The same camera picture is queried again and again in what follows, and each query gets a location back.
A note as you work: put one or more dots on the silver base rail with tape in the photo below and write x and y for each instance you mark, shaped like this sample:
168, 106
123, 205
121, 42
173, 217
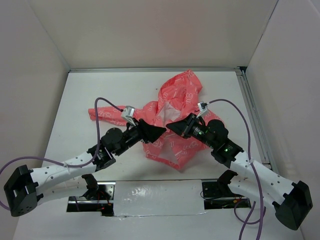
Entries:
157, 198

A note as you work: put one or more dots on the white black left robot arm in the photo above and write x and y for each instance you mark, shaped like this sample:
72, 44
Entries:
27, 188

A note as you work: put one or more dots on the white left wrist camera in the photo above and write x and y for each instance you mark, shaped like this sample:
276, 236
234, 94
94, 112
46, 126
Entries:
128, 115

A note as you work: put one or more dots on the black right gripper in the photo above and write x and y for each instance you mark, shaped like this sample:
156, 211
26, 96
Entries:
183, 127

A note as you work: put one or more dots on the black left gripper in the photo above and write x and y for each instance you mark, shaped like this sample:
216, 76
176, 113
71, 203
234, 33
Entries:
149, 133

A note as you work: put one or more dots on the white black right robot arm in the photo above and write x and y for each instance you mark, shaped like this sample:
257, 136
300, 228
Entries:
291, 201

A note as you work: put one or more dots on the aluminium frame rail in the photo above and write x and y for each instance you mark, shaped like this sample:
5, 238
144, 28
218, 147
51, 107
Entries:
226, 89

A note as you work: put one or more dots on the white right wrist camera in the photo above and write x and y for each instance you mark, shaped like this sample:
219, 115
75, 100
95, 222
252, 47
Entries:
202, 109

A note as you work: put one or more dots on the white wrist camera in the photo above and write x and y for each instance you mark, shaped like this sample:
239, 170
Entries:
128, 115
202, 109

